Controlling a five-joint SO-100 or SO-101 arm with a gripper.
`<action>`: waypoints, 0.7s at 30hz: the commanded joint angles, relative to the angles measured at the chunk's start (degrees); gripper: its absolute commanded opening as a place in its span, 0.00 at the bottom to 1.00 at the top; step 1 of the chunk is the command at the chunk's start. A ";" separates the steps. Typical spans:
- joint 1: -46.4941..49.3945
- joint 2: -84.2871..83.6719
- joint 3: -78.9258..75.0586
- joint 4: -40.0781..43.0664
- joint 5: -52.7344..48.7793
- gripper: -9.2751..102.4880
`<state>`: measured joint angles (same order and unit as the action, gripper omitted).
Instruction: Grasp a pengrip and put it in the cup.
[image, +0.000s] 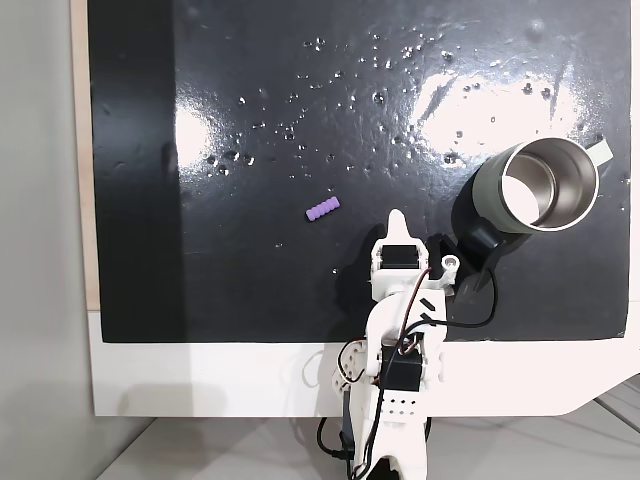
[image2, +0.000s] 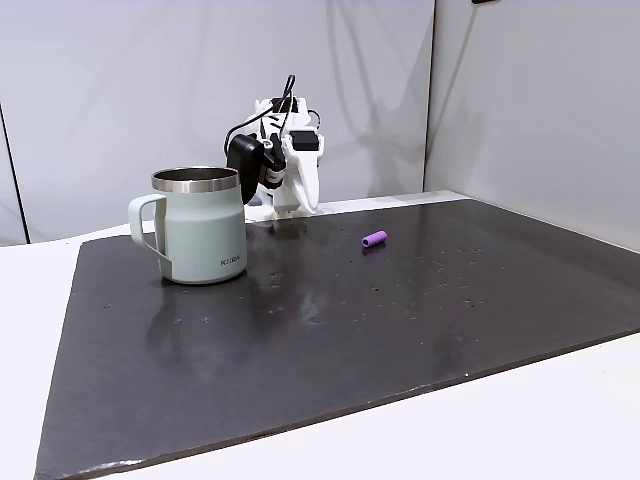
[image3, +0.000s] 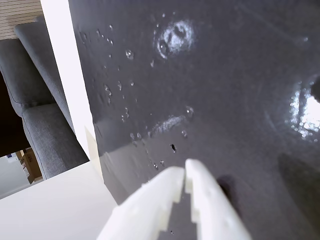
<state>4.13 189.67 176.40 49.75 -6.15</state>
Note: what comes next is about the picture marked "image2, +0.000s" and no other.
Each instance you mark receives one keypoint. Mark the purple pen grip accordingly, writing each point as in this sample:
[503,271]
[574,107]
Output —
[374,239]

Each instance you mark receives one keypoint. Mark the pale green steel-rimmed mug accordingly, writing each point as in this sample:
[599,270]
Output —
[205,235]

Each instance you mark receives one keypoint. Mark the black table mat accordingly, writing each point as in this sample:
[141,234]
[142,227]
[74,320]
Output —
[350,325]

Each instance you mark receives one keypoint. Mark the black white camera mount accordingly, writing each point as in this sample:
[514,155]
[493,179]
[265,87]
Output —
[273,162]

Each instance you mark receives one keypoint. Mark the black oval camera box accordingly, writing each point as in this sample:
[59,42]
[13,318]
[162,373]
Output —
[244,167]

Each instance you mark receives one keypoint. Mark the black wall-mounted device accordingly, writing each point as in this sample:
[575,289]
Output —
[486,1]

